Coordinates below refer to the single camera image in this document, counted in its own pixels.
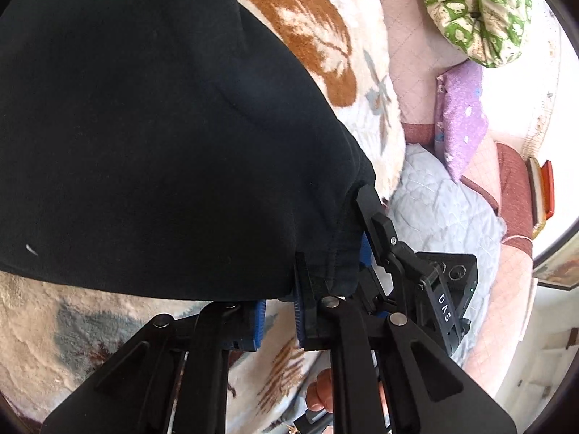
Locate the black pants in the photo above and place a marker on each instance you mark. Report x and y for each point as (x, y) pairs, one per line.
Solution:
(158, 144)

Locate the person's right hand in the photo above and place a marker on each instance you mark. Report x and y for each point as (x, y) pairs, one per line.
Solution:
(319, 389)

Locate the red and orange flat box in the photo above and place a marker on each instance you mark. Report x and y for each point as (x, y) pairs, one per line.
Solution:
(542, 194)

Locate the light blue quilted pillow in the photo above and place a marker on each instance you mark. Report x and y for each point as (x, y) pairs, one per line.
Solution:
(443, 208)

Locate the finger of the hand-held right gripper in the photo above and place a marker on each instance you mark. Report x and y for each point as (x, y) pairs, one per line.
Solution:
(377, 219)
(367, 255)

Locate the pink quilted bed sheet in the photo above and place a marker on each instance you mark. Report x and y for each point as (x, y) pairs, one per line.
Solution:
(420, 77)

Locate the purple flowered pillow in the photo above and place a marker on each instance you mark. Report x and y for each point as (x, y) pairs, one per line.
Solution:
(461, 117)

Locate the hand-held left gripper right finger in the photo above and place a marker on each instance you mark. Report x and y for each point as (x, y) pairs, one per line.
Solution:
(299, 321)

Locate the green and cream patterned quilt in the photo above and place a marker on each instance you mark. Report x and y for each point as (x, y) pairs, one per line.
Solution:
(475, 9)

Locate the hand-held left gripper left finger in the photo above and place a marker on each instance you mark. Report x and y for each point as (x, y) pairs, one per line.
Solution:
(256, 330)

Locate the cream leaf-print fleece blanket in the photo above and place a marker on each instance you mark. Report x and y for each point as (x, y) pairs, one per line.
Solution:
(362, 31)

